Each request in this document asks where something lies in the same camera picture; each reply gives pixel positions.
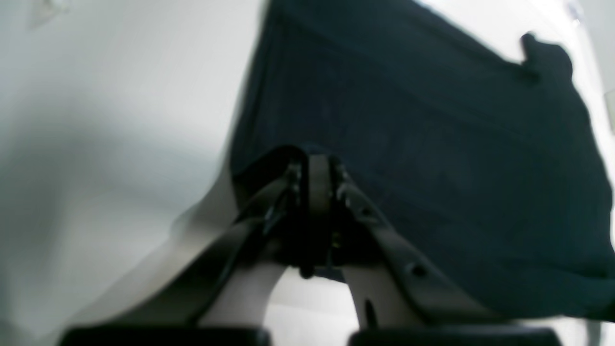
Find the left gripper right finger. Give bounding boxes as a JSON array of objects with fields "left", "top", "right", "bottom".
[{"left": 329, "top": 158, "right": 506, "bottom": 329}]

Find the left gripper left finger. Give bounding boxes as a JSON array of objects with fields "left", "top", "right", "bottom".
[{"left": 72, "top": 147, "right": 308, "bottom": 332}]

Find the black T-shirt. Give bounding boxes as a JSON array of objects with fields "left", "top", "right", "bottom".
[{"left": 230, "top": 0, "right": 615, "bottom": 321}]

